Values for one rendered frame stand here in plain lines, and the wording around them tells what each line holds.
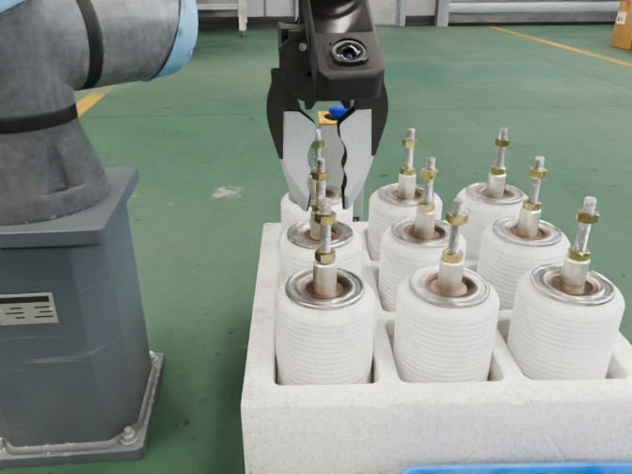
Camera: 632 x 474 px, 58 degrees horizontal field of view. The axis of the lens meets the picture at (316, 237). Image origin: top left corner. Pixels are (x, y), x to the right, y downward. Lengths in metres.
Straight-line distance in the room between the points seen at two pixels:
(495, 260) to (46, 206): 0.47
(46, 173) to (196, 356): 0.39
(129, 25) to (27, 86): 0.12
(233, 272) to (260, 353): 0.53
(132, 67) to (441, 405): 0.46
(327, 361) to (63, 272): 0.28
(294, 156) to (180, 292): 0.61
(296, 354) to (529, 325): 0.22
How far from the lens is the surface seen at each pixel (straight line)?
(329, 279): 0.52
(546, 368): 0.59
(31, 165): 0.61
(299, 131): 0.47
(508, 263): 0.66
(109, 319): 0.67
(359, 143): 0.48
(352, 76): 0.38
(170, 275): 1.10
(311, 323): 0.51
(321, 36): 0.41
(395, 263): 0.63
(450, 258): 0.53
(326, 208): 0.50
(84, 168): 0.63
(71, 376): 0.70
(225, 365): 0.86
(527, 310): 0.58
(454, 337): 0.53
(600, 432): 0.61
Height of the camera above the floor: 0.53
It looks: 26 degrees down
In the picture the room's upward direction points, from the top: straight up
